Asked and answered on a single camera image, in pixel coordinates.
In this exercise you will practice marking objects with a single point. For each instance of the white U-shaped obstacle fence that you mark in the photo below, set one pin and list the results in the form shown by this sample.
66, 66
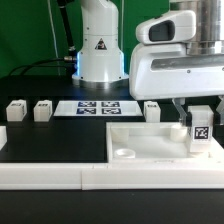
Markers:
112, 175

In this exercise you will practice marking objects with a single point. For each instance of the white marker base plate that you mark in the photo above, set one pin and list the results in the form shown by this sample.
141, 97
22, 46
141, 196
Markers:
97, 108

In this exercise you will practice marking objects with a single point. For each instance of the white square table top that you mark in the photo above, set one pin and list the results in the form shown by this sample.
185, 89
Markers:
154, 142

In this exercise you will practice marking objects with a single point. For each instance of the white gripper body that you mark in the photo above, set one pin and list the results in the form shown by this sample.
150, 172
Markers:
160, 67

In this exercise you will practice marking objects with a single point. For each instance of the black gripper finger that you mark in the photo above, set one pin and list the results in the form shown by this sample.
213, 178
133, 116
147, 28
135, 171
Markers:
219, 113
185, 118

